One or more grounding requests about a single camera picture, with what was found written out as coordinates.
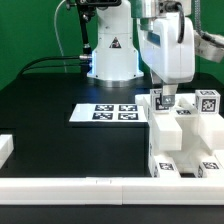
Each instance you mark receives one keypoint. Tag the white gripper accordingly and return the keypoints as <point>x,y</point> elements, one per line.
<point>169,61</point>

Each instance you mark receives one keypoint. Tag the small white tagged nut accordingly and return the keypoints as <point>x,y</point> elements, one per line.
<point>155,101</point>

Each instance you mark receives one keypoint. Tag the small white tagged cube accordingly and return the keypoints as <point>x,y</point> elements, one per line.
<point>207,101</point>

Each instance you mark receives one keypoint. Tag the white chair seat part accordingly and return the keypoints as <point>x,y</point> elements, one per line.
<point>187,159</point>

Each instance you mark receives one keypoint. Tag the white marker sheet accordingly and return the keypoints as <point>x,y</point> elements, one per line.
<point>108,113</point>

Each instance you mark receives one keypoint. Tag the white front fence bar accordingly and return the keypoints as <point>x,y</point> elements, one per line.
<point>111,191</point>

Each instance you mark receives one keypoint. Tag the white fence bar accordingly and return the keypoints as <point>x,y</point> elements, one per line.
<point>6,147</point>
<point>111,191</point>

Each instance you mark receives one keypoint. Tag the white left fence bar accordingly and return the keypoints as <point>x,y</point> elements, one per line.
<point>6,147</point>

